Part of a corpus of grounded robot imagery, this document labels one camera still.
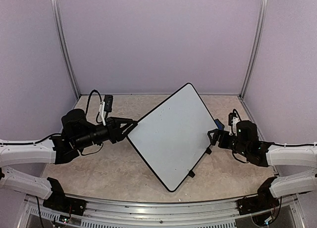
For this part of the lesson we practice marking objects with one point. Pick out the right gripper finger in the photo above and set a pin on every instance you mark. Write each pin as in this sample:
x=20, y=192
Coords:
x=213, y=137
x=215, y=132

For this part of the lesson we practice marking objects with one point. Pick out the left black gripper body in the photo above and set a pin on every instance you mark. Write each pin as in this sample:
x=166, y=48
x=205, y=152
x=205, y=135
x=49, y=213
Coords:
x=113, y=136

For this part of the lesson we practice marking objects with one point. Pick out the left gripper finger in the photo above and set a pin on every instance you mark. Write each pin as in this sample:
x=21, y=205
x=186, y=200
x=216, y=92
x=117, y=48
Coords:
x=126, y=129
x=118, y=121

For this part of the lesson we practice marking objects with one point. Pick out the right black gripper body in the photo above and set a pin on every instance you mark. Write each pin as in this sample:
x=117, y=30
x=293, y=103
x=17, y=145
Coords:
x=225, y=144

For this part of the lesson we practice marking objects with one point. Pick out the black whiteboard eraser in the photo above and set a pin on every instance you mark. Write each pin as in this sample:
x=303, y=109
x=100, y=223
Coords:
x=219, y=124

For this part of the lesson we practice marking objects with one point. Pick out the small whiteboard with wire stand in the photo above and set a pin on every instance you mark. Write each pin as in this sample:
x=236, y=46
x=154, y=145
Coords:
x=173, y=137

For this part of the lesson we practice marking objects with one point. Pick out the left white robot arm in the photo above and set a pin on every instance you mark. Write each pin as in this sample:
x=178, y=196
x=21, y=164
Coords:
x=59, y=148

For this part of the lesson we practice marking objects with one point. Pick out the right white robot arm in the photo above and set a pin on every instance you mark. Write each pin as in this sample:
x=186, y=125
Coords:
x=245, y=142

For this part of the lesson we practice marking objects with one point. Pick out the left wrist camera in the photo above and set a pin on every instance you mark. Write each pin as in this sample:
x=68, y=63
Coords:
x=105, y=108

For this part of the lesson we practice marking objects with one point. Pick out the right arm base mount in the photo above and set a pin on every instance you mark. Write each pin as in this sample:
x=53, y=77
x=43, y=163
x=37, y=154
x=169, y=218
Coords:
x=257, y=203

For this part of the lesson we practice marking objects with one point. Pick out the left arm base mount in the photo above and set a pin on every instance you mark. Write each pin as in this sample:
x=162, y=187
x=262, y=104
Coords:
x=65, y=204

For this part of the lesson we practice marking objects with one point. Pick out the front aluminium rail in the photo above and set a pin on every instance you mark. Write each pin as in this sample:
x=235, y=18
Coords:
x=102, y=213

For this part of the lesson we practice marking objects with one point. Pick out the left aluminium corner post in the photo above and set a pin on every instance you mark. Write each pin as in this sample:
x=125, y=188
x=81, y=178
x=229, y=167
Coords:
x=64, y=48

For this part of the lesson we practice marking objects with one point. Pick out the aluminium corner post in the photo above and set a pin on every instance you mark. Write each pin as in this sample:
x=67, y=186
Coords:
x=64, y=48
x=255, y=47

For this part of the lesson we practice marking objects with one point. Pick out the right aluminium corner post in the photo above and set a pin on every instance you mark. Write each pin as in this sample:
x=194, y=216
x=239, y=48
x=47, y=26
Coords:
x=255, y=47

